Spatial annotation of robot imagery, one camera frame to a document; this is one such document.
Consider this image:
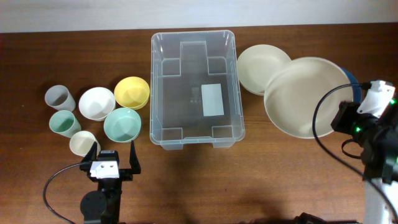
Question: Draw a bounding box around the white bowl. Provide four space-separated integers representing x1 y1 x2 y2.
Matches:
78 87 116 121

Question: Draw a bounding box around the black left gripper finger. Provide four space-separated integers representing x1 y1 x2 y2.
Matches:
129 141 141 174
81 141 98 163

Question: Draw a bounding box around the cream cup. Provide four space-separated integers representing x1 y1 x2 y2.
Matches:
69 131 101 157

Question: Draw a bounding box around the mint green bowl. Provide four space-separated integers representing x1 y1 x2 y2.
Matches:
103 108 142 143

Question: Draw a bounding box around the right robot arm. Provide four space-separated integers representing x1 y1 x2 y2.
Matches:
331 90 397 223

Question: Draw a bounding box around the clear plastic storage container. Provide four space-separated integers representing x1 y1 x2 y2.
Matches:
149 30 246 151

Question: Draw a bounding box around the yellow bowl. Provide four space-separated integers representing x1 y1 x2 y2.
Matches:
114 77 150 110

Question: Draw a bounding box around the grey cup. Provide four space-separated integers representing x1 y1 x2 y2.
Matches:
45 85 76 111

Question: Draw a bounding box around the mint green cup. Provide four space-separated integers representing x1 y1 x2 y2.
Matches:
49 110 82 138

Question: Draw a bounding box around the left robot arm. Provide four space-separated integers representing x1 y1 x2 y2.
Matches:
80 142 141 223

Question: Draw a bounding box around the smaller beige plate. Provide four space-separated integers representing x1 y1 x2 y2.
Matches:
237 44 291 96

